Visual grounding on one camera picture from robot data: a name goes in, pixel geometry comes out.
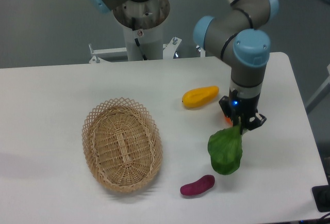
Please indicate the woven wicker basket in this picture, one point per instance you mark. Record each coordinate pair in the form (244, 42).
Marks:
(122, 145)

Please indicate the green leafy vegetable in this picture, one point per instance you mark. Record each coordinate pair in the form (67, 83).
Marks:
(225, 150)

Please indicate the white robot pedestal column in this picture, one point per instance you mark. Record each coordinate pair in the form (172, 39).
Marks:
(144, 44)

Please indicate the black device at table edge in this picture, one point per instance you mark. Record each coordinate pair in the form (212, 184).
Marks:
(321, 197)

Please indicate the yellow mango toy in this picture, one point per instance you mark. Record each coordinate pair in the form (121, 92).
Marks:
(199, 97)

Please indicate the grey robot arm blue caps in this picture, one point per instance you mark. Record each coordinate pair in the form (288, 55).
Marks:
(236, 40)

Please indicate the white stand leg right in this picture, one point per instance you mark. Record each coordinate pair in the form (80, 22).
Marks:
(318, 95)

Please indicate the white metal base frame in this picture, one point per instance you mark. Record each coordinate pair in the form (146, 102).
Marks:
(171, 50)

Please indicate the orange toy fruit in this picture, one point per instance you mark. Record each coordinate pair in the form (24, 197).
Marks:
(228, 120)

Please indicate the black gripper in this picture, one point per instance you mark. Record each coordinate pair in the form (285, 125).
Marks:
(241, 106)

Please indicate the purple sweet potato toy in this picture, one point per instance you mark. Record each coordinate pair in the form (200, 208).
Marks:
(198, 187)

